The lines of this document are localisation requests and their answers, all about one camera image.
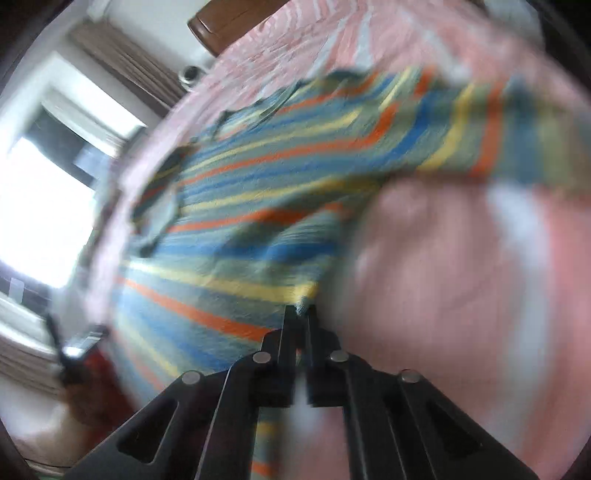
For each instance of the pink striped bedspread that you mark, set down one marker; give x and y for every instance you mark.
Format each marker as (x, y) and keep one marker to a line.
(443, 277)

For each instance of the beige curtain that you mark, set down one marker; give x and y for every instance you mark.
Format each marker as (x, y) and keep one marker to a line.
(129, 64)

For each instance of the striped knit sweater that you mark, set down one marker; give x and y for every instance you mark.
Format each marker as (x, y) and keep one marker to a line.
(258, 203)

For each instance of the wooden bed headboard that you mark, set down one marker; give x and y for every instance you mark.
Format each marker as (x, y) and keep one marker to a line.
(226, 21)

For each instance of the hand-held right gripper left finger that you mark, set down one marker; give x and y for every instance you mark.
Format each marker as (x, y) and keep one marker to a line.
(291, 333)

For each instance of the small white fan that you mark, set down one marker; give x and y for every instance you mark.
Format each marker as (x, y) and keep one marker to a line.
(190, 74)

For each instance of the window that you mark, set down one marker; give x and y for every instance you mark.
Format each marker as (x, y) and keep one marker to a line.
(41, 184)

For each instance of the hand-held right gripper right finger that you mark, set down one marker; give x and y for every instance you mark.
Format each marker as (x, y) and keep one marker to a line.
(312, 333)

